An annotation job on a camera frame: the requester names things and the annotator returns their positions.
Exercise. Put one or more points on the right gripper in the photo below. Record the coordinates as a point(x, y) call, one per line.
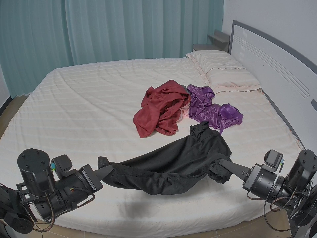
point(262, 182)

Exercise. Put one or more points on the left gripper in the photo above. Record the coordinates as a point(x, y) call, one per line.
point(79, 185)

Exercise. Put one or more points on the black T-shirt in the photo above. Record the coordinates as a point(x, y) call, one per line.
point(173, 162)

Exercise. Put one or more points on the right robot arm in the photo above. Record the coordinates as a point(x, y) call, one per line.
point(303, 167)

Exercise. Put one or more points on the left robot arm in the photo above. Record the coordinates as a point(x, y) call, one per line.
point(32, 167)

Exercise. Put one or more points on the purple satin garment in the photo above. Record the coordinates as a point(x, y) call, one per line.
point(205, 110)

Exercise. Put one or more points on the bed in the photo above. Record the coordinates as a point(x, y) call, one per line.
point(86, 108)

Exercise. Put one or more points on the pink garment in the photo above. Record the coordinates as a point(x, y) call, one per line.
point(184, 111)

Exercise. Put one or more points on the red garment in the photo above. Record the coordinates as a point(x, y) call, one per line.
point(158, 103)

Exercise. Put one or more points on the cream pillow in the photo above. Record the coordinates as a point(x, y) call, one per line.
point(223, 71)

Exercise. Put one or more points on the grey bedside table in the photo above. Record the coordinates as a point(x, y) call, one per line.
point(215, 42)

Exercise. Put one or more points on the blue-green curtain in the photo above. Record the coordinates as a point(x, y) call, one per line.
point(99, 21)

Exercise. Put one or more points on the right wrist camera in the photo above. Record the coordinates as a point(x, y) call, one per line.
point(273, 157)

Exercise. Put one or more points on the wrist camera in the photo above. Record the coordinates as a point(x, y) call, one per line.
point(62, 164)
point(273, 157)

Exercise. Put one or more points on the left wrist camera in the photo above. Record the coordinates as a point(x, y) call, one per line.
point(62, 164)

